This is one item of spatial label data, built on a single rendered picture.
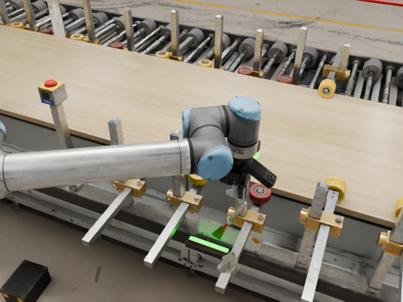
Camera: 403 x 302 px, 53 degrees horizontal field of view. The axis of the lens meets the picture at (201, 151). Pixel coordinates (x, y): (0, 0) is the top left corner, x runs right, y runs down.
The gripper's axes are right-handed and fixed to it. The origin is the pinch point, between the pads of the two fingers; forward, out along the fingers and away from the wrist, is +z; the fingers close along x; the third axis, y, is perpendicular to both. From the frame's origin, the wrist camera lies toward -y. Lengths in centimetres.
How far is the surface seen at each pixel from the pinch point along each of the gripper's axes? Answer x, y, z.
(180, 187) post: -6.1, 25.7, 9.3
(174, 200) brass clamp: -5.2, 28.0, 16.3
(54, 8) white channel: -103, 158, -7
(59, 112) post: -7, 77, -10
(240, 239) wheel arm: 3.6, -1.5, 15.1
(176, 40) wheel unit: -115, 81, 5
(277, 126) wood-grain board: -61, 4, 11
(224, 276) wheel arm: 19.3, -1.5, 15.1
